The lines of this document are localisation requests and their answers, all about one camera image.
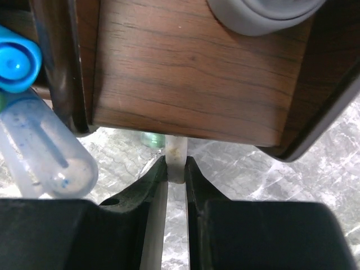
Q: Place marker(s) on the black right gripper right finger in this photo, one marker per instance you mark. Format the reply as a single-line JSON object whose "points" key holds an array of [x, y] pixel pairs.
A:
{"points": [[238, 234]]}

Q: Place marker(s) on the blue capped white marker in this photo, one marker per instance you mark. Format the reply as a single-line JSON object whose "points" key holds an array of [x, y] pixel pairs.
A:
{"points": [[21, 61]]}

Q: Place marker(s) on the blue capped white pen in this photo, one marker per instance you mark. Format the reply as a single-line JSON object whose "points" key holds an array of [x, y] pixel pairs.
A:
{"points": [[42, 154]]}

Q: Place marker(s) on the beige rectangular eraser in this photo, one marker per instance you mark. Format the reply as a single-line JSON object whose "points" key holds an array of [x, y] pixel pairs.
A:
{"points": [[175, 157]]}

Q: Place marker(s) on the green capped white marker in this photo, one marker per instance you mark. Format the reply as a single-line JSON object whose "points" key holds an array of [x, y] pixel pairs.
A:
{"points": [[2, 102]]}

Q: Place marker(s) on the brown wooden desk organizer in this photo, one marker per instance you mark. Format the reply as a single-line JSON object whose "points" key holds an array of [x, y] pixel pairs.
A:
{"points": [[171, 67]]}

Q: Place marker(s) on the blue capped small bottle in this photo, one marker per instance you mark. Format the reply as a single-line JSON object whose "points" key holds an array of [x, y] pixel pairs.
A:
{"points": [[255, 17]]}

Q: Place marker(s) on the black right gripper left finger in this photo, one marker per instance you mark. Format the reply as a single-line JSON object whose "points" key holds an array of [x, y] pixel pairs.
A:
{"points": [[125, 231]]}

